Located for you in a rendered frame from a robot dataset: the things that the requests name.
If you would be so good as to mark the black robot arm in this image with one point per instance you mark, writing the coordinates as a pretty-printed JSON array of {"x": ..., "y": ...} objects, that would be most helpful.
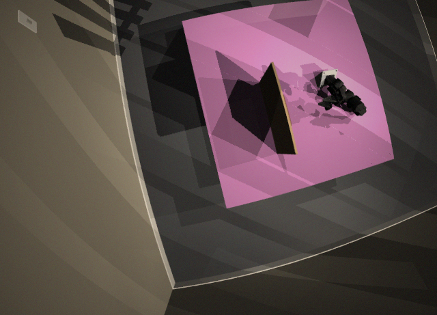
[{"x": 354, "y": 102}]

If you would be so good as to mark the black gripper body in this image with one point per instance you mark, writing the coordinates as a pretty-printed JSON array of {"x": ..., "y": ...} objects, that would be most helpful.
[{"x": 342, "y": 96}]

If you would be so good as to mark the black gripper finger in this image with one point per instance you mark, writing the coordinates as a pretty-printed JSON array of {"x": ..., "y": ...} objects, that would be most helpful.
[
  {"x": 333, "y": 98},
  {"x": 324, "y": 104}
]

